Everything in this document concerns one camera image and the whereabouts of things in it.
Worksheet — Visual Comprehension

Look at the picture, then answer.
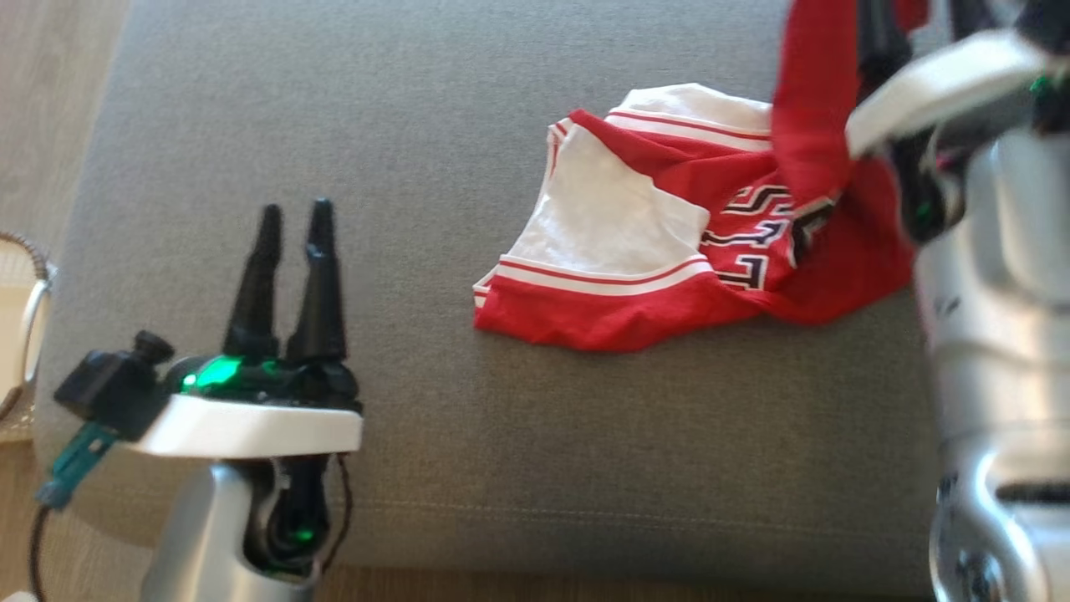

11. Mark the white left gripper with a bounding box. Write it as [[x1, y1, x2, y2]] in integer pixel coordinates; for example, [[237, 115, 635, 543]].
[[125, 197, 364, 459]]

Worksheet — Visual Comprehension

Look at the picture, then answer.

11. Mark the white laundry basket rope rim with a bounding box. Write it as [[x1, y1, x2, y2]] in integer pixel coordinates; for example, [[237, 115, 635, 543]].
[[0, 230, 58, 444]]

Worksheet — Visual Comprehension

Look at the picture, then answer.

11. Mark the black cable teal connector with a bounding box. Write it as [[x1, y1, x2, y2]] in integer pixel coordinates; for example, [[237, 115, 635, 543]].
[[29, 421, 120, 602]]

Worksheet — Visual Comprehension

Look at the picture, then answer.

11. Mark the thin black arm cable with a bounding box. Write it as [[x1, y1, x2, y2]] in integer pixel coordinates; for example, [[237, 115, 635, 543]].
[[322, 451, 354, 578]]

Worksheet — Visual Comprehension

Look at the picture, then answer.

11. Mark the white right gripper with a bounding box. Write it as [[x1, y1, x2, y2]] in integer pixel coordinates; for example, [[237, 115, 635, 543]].
[[844, 0, 1052, 245]]

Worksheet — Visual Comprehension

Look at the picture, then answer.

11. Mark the red white basketball jersey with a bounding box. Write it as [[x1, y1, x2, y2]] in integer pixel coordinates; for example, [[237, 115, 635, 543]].
[[472, 0, 929, 352]]

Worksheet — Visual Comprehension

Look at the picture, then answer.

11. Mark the grey fabric ottoman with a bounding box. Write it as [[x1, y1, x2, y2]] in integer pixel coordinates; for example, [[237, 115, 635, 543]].
[[33, 0, 945, 586]]

